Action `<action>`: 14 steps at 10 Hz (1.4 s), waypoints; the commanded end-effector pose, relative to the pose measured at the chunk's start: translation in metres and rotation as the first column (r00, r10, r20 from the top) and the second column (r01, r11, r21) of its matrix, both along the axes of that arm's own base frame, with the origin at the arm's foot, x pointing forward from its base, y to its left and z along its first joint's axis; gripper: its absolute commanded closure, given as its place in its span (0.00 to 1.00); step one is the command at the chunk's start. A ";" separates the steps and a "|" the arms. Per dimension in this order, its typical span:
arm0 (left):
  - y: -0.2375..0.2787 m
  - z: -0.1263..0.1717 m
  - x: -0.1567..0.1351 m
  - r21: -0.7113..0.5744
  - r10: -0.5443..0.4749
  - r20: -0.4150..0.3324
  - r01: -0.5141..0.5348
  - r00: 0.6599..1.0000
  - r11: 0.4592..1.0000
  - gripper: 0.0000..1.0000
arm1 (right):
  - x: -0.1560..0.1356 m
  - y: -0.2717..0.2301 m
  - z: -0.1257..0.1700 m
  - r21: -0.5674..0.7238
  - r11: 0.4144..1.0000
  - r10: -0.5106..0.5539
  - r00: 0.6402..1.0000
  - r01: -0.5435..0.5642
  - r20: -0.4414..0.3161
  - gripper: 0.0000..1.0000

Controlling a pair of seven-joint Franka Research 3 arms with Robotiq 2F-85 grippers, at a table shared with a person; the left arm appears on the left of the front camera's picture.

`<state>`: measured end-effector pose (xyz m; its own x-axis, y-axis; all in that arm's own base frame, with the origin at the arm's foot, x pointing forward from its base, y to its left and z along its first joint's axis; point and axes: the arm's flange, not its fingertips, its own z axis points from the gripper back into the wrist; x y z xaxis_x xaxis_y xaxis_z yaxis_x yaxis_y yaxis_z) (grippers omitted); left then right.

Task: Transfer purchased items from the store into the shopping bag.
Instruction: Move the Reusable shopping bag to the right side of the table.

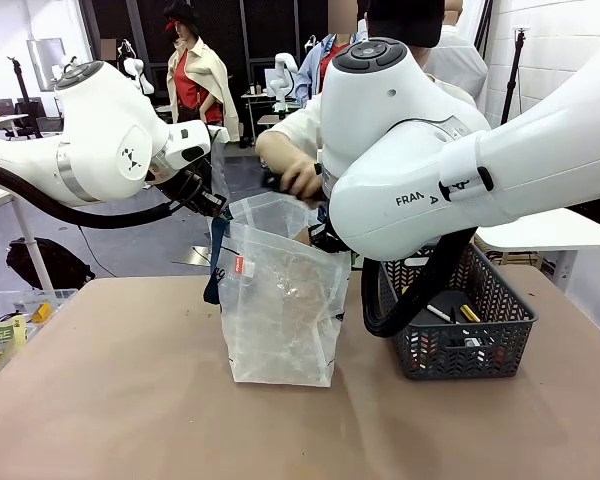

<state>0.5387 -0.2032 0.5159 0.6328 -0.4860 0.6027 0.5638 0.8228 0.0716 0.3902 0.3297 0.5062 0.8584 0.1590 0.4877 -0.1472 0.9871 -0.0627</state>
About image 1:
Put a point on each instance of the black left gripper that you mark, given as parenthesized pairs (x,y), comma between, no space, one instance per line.
(185,182)

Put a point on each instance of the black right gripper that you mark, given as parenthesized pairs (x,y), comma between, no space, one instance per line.
(330,240)

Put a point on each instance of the grey plastic basket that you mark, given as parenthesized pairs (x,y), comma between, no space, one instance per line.
(460,360)

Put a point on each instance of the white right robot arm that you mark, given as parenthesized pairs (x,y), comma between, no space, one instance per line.
(430,175)

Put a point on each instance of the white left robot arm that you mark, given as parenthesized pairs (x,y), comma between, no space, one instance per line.
(95,140)

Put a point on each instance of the white robot arm black joints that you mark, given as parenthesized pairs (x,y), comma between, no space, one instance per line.
(137,70)

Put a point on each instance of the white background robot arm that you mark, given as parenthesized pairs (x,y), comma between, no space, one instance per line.
(284,75)

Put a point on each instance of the person's right forearm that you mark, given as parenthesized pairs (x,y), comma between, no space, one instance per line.
(275,150)

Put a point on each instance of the person's right hand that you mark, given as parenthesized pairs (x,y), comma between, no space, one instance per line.
(302,175)

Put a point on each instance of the brown cardboard item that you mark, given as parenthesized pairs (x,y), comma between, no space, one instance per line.
(302,236)

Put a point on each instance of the silver floor sheet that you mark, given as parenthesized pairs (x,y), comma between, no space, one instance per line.
(200,255)

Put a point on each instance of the brown top background table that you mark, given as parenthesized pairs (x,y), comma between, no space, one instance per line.
(272,119)

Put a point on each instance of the person in white T-shirt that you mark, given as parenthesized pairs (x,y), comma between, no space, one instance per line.
(300,117)

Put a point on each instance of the mannequin with cream jacket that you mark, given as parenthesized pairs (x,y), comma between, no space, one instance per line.
(195,85)

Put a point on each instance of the black flat box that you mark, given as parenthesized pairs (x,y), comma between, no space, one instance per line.
(430,320)

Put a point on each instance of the white marker pen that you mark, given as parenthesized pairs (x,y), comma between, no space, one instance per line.
(439,311)

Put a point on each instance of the yellow stick item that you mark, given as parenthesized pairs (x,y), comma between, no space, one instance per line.
(470,314)

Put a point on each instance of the mannequin with blue shirt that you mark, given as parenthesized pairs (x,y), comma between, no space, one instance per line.
(312,70)

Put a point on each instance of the small silver black item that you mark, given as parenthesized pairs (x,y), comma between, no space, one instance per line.
(466,342)

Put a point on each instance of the black backpack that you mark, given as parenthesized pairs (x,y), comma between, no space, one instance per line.
(50,262)

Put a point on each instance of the yellow small box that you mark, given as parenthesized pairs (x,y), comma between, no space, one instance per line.
(42,312)

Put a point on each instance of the black tripod stand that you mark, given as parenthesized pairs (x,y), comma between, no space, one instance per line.
(515,75)
(25,95)

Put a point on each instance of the clear plastic bin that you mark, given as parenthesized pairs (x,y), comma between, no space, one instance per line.
(10,300)

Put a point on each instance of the beige package green print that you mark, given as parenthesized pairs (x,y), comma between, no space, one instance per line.
(2,336)

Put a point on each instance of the grey wall panel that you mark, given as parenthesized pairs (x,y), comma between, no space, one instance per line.
(45,62)

